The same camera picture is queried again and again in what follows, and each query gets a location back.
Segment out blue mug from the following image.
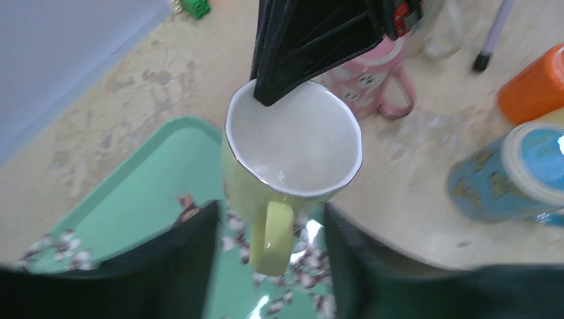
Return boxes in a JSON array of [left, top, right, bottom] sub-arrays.
[[446, 121, 563, 227]]

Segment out tripod stand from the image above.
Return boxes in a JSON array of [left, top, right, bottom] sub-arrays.
[[472, 0, 515, 73]]

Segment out orange green block toy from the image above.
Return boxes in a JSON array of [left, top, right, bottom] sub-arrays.
[[171, 0, 211, 20]]

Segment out light green mug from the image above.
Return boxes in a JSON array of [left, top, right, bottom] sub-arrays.
[[221, 80, 362, 276]]

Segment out green floral tray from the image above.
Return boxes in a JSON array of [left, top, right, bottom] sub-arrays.
[[18, 117, 337, 318]]

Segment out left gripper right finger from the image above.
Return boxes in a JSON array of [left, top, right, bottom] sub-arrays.
[[323, 203, 563, 318]]

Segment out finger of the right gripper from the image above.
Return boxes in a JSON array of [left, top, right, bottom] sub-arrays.
[[250, 1, 383, 106]]

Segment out orange mug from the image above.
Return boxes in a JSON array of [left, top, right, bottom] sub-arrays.
[[497, 43, 563, 125]]

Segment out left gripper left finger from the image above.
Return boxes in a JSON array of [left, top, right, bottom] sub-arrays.
[[1, 201, 221, 318]]

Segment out yellow mug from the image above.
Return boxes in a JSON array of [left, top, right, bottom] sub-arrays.
[[536, 108, 564, 126]]

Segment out beige floral mug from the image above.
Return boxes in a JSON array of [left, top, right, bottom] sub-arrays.
[[404, 0, 465, 60]]

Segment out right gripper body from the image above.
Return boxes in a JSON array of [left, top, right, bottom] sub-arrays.
[[378, 0, 423, 40]]

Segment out pink mug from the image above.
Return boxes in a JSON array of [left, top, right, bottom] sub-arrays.
[[319, 37, 416, 120]]

